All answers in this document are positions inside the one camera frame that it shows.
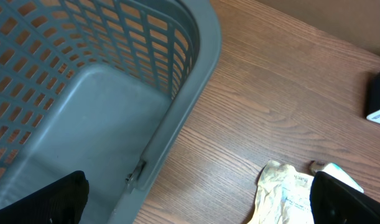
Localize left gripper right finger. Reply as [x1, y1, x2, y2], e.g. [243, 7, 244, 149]
[310, 171, 380, 224]

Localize grey plastic mesh basket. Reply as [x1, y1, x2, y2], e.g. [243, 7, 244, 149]
[0, 0, 222, 223]

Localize clear bag beige contents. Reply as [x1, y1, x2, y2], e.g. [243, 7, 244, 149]
[249, 160, 314, 224]

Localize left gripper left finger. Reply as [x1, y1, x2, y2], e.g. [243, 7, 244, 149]
[0, 170, 90, 224]

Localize cardboard box at back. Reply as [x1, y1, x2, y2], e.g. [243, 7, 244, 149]
[259, 0, 380, 56]

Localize teal white tissue pack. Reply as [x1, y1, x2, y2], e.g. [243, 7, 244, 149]
[309, 161, 364, 193]

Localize white barcode scanner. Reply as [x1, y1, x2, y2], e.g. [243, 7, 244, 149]
[366, 72, 380, 124]

